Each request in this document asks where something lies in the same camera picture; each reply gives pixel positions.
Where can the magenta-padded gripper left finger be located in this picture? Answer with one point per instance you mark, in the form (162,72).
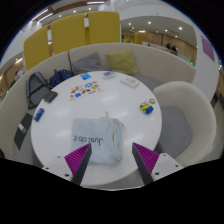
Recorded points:
(76,160)

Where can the ceiling lights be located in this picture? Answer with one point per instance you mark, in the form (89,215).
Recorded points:
(41,14)

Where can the yellow-green cushion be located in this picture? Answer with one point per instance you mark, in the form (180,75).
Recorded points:
(122,62)

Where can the small white blue pack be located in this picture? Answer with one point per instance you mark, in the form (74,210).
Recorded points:
(109,74)

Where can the yellow blue toy figure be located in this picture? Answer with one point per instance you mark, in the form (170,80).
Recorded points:
(146,108)

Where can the curved beige sofa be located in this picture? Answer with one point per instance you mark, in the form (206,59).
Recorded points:
(160,63)

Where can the white armchair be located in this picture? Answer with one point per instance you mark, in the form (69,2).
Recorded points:
(196,110)

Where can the grey mesh backpack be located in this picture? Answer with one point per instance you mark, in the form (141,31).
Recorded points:
(36,88)

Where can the light blue towel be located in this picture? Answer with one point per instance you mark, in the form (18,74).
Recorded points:
(96,131)

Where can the flat white box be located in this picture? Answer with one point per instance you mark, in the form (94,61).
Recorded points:
(129,82)

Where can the magenta wall poster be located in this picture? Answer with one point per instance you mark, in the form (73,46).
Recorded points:
(207,48)

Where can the dark grey wallet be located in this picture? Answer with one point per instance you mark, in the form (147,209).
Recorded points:
(50,96)

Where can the person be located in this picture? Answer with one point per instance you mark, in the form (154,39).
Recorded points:
(173,48)

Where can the grey armchair seat cushion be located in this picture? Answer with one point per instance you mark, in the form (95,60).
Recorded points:
(175,130)

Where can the blue card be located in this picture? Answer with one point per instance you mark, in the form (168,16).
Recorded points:
(85,76)

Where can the colourful sticker sheet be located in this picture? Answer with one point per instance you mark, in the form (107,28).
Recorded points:
(85,90)

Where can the small blue box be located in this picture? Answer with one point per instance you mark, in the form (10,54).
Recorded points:
(38,114)

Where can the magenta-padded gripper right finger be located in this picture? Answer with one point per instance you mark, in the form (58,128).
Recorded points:
(148,160)

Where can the navy patterned bag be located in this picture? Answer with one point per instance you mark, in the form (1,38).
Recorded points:
(60,77)

